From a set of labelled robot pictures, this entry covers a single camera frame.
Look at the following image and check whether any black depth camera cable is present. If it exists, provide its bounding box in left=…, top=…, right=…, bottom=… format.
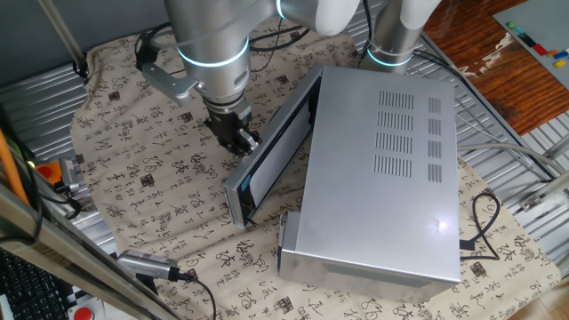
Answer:
left=176, top=269, right=218, bottom=320

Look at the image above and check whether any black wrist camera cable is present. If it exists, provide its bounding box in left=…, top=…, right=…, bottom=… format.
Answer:
left=132, top=21, right=173, bottom=51

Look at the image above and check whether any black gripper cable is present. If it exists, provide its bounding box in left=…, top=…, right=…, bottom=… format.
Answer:
left=247, top=24, right=313, bottom=75

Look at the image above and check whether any orange tube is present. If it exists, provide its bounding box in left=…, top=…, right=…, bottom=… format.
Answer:
left=0, top=127, right=30, bottom=207

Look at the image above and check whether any grey box red mushroom button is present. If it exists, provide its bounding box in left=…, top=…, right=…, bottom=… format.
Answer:
left=66, top=296, right=113, bottom=320

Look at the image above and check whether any black block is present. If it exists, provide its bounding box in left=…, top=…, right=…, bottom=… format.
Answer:
left=517, top=31, right=538, bottom=49

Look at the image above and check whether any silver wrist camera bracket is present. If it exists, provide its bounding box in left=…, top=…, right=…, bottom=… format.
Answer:
left=140, top=60, right=200, bottom=108

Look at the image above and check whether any aluminium frame bar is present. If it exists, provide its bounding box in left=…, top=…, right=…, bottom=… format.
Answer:
left=0, top=180, right=180, bottom=320

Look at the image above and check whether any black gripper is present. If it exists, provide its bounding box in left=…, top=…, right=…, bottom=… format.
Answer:
left=204, top=105, right=263, bottom=157

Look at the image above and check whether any grey board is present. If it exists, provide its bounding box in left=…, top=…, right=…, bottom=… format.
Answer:
left=492, top=0, right=569, bottom=91

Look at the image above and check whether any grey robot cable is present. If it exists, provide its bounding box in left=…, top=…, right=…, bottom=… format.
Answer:
left=454, top=140, right=569, bottom=177

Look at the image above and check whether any beige calligraphy print cloth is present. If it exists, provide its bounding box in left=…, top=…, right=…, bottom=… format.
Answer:
left=69, top=17, right=563, bottom=320

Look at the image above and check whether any silver microwave body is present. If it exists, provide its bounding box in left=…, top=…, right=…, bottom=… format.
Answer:
left=274, top=64, right=462, bottom=306

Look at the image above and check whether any black pole clamp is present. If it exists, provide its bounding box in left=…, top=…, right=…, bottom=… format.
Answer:
left=71, top=51, right=91, bottom=82

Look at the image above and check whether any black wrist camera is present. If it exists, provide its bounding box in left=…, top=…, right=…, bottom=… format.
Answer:
left=133, top=39, right=159, bottom=72

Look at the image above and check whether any black keyboard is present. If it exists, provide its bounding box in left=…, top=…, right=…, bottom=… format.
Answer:
left=0, top=247, right=76, bottom=320

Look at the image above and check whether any black microwave power cord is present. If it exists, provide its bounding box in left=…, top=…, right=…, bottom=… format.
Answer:
left=458, top=191, right=502, bottom=262

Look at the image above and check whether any thin metal pole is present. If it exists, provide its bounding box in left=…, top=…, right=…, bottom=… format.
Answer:
left=36, top=0, right=88, bottom=68

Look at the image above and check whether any silver mirrored microwave door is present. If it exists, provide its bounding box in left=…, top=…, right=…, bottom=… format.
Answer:
left=221, top=64, right=325, bottom=231

